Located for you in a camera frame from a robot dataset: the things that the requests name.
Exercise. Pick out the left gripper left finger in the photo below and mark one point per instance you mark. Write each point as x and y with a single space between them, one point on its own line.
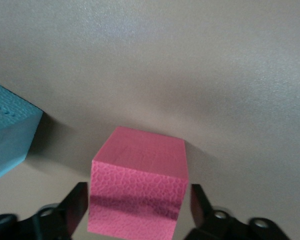
72 205

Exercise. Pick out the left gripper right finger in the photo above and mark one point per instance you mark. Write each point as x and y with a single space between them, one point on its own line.
200 207

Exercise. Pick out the red cube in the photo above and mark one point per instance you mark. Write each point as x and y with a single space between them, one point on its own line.
140 180

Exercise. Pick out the light blue cube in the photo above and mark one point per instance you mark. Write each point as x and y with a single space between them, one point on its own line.
10 135

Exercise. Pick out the brown table mat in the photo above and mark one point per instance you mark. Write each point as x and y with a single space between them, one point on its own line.
165 62

